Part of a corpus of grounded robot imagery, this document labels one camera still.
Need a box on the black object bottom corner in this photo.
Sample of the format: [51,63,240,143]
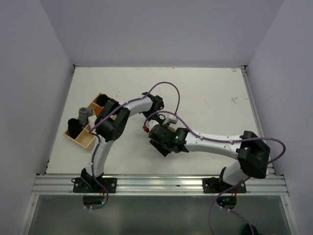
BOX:
[240,224,261,235]

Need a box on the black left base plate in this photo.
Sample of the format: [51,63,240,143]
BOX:
[71,177,117,193]

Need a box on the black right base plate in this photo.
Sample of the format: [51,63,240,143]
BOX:
[202,177,247,194]

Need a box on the olive and cream underwear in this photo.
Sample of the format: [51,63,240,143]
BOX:
[165,125,176,132]

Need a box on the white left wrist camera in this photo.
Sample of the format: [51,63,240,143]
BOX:
[167,115,178,124]

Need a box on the aluminium front rail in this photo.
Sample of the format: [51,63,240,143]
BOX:
[31,174,289,196]

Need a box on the grey striped rolled cloth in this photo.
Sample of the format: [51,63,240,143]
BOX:
[78,107,93,127]

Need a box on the black rolled cloth near compartment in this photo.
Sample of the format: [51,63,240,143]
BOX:
[67,118,83,139]

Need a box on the wooden divided organizer box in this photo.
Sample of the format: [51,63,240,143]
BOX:
[64,93,103,151]

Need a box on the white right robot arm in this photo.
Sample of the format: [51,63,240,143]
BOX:
[145,124,270,192]

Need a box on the orange rolled cloth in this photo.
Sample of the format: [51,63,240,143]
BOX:
[94,106,103,117]

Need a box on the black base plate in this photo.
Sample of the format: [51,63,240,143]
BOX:
[202,177,247,194]
[71,177,117,193]

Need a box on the black rolled cloth far compartment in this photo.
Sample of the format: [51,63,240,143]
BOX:
[95,94,109,107]

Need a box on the white rolled cloth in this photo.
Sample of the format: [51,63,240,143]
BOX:
[88,115,97,129]

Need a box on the black rolled cloth compartment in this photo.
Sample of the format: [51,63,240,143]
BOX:
[95,94,109,107]
[67,118,83,139]

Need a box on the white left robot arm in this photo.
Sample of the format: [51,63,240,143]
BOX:
[81,93,164,192]

